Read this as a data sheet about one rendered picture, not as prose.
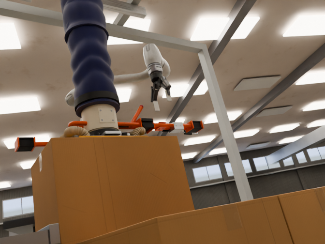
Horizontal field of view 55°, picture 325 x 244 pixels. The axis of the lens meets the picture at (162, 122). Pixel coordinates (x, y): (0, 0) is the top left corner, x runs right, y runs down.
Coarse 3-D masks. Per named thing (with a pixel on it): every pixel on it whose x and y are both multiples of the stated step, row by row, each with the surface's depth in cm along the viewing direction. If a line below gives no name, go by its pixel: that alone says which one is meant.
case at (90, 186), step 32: (64, 160) 119; (96, 160) 126; (128, 160) 134; (160, 160) 142; (32, 192) 146; (64, 192) 114; (96, 192) 121; (128, 192) 128; (160, 192) 135; (64, 224) 110; (96, 224) 116; (128, 224) 122
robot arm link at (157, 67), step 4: (152, 64) 188; (156, 64) 188; (160, 64) 190; (148, 68) 190; (152, 68) 188; (156, 68) 187; (160, 68) 189; (148, 72) 190; (152, 72) 188; (160, 72) 189
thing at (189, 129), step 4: (192, 124) 184; (196, 124) 187; (200, 124) 189; (188, 128) 187; (192, 128) 184; (196, 128) 185; (200, 128) 187; (188, 132) 189; (192, 132) 191; (196, 132) 192
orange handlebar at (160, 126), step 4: (68, 124) 146; (72, 124) 145; (76, 124) 146; (80, 124) 147; (84, 124) 148; (120, 124) 158; (124, 124) 160; (128, 124) 161; (132, 124) 162; (136, 124) 164; (156, 124) 171; (160, 124) 172; (164, 124) 174; (168, 124) 175; (172, 124) 177; (184, 124) 182; (188, 124) 184; (120, 128) 163; (124, 128) 164; (128, 128) 165; (132, 128) 167; (156, 128) 175; (160, 128) 174; (164, 128) 176; (168, 128) 180; (184, 128) 186; (36, 144) 160; (40, 144) 161; (44, 144) 162
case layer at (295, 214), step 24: (312, 192) 95; (168, 216) 64; (192, 216) 68; (216, 216) 71; (240, 216) 75; (264, 216) 79; (288, 216) 84; (312, 216) 90; (96, 240) 87; (120, 240) 75; (144, 240) 67; (168, 240) 62; (192, 240) 65; (216, 240) 69; (240, 240) 72; (264, 240) 76; (288, 240) 81; (312, 240) 86
